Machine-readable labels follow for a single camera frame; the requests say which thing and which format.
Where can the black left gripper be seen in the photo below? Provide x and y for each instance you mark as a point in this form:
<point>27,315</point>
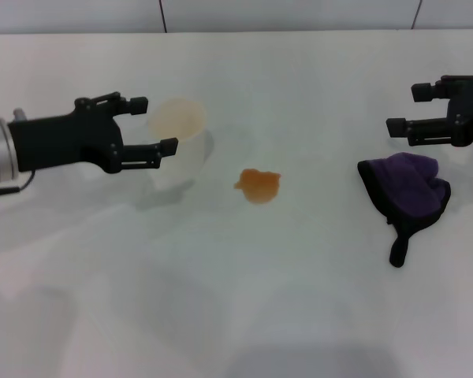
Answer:
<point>63,141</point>

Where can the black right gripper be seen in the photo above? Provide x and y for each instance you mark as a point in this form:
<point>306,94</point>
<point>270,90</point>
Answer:
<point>471,110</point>

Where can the white paper cup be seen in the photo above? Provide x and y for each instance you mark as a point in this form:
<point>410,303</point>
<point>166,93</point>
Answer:
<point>187,126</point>

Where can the purple-blue rag with black trim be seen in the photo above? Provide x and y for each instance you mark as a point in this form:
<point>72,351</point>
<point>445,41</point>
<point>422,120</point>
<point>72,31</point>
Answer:
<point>406,193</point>

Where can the brown water stain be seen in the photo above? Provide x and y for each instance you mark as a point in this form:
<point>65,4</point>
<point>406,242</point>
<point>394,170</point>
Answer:
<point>260,187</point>

